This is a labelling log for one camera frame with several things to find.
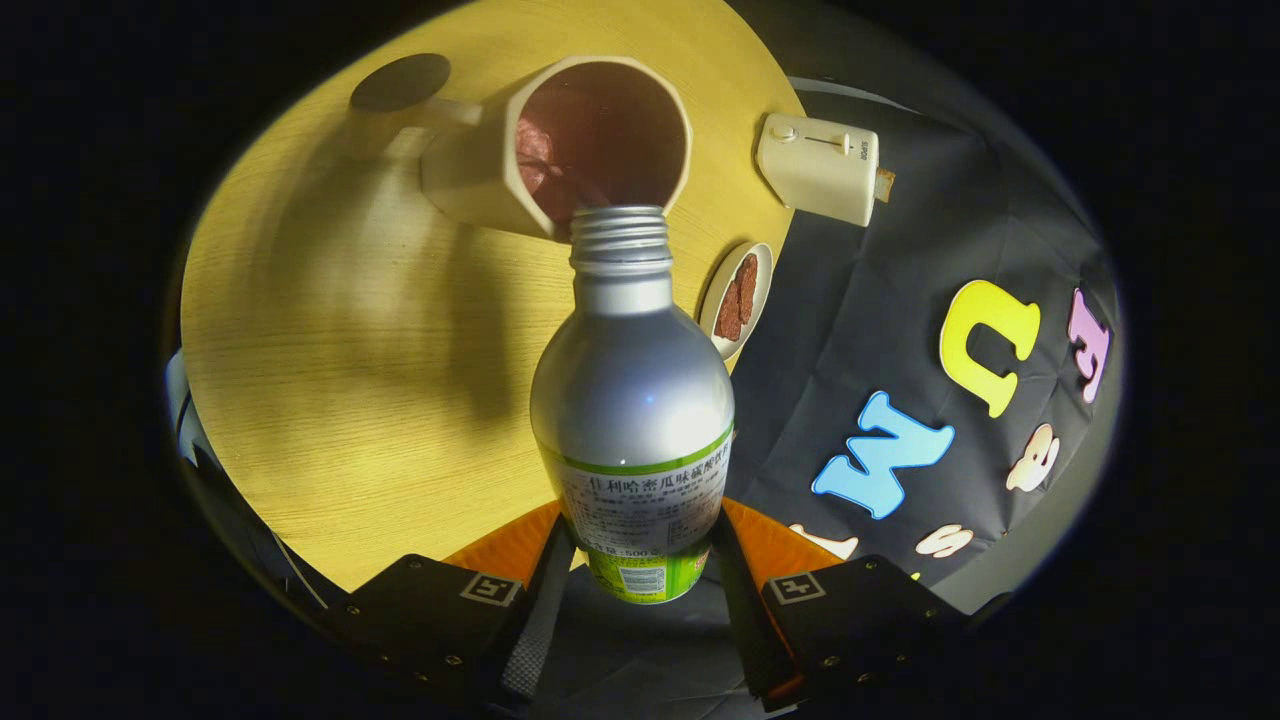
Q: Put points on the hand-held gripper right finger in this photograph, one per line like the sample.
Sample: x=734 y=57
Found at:
x=748 y=620

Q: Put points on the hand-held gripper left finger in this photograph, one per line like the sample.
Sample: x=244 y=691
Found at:
x=540 y=620

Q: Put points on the silver juice bottle green label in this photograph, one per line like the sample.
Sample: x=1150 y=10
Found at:
x=632 y=390

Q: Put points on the wooden table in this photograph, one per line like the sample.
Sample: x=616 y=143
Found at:
x=340 y=400

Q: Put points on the black backdrop cloth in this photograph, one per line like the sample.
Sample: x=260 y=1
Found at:
x=850 y=340

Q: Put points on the dried meat slice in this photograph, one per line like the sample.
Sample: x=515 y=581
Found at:
x=728 y=312
x=748 y=273

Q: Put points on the small white plate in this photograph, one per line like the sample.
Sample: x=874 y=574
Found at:
x=760 y=285

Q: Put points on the white toaster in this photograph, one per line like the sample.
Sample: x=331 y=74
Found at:
x=815 y=170

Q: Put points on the toast slice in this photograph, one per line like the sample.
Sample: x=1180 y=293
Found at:
x=885 y=185

